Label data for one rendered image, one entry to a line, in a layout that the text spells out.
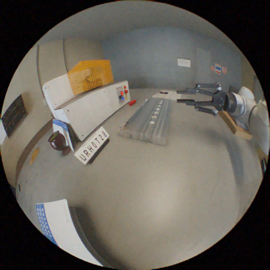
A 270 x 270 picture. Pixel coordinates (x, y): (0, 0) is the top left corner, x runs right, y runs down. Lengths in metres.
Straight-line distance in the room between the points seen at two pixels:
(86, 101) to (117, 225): 0.47
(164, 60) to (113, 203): 2.66
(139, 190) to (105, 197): 0.10
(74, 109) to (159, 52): 2.50
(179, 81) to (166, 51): 0.94
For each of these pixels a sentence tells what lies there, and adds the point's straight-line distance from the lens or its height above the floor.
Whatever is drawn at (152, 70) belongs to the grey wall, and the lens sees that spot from 2.57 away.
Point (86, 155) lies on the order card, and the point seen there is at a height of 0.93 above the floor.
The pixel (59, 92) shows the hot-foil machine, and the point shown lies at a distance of 0.62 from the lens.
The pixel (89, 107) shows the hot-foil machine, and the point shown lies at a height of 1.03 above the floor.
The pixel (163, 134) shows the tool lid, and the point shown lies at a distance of 0.28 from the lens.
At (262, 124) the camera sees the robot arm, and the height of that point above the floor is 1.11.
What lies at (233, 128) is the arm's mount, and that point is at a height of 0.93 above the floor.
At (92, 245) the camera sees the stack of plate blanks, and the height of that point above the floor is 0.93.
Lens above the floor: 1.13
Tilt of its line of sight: 42 degrees down
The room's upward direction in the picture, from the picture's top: 9 degrees counter-clockwise
